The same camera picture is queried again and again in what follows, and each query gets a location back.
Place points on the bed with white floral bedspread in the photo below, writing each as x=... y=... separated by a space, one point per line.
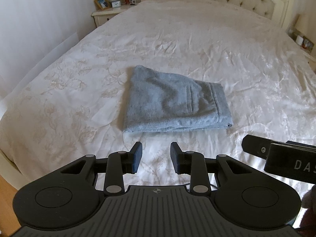
x=197 y=42

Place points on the light blue pants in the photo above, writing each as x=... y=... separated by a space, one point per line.
x=172 y=103

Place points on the small white alarm clock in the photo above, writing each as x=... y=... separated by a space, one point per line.
x=116 y=4

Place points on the person's right forearm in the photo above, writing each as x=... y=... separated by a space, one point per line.
x=310 y=196

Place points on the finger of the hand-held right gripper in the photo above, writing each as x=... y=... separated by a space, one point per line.
x=255 y=147

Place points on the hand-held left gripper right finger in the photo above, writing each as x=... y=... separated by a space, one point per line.
x=175 y=158

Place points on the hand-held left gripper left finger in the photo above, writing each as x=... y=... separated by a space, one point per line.
x=137 y=158

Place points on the wooden photo frame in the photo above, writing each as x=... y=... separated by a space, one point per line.
x=102 y=3

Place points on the white candle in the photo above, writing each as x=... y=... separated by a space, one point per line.
x=299 y=40

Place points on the small white gadget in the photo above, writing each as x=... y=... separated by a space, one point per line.
x=133 y=1

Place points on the cream nightstand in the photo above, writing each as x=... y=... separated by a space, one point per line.
x=106 y=16

